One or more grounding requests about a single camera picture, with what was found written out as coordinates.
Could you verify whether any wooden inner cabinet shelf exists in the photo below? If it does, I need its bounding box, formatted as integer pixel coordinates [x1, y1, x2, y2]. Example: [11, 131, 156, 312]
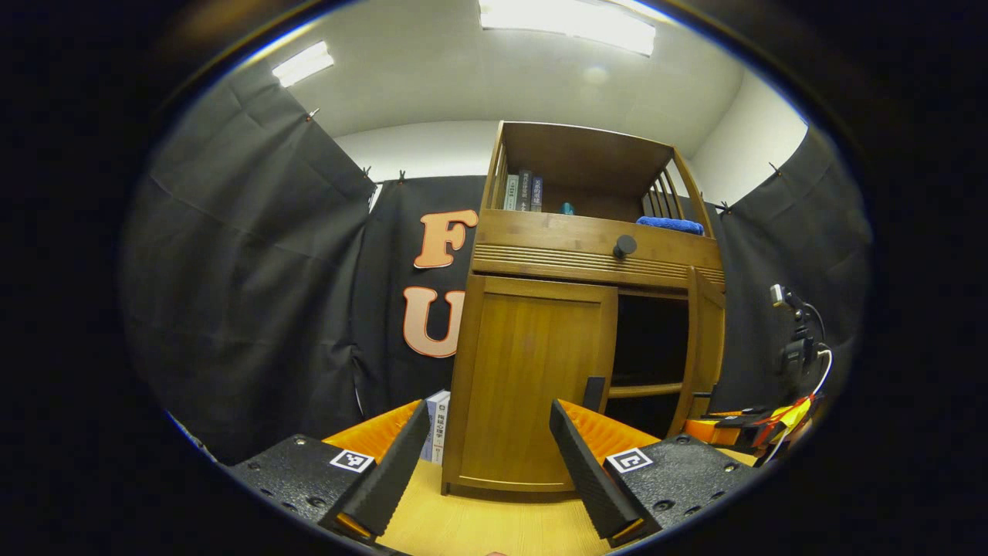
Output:
[608, 382, 684, 400]

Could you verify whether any wooden double-door shoe cabinet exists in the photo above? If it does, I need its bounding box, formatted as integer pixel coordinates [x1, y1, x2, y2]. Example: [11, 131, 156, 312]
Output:
[442, 120, 728, 495]

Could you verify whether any white book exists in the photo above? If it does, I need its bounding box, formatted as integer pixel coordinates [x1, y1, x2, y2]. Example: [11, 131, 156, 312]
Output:
[421, 390, 452, 466]

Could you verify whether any black backdrop cloth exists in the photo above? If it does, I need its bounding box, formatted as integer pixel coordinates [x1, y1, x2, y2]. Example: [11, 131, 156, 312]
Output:
[120, 66, 873, 464]

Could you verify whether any blue towel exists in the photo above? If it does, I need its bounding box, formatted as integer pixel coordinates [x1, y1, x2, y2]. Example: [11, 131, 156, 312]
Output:
[636, 215, 705, 236]

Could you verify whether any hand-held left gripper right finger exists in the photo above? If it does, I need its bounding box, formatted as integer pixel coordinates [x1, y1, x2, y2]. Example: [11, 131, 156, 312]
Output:
[549, 398, 765, 549]

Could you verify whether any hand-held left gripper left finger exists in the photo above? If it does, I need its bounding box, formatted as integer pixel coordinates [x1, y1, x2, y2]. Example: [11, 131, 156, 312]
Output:
[218, 399, 431, 548]

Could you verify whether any white cable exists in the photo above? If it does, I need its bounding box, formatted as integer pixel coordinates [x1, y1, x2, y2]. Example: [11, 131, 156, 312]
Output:
[772, 349, 834, 464]

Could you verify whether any small ceiling light panel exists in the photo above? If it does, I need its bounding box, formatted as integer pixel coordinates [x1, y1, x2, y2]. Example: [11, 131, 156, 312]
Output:
[270, 41, 336, 88]

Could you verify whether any wooden drawer with black knob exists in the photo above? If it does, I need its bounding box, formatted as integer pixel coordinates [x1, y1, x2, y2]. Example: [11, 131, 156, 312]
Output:
[471, 208, 726, 290]

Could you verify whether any wooden shoe cabinet door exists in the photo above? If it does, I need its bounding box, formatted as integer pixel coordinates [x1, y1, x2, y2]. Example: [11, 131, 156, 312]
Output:
[452, 274, 620, 491]
[668, 266, 726, 437]

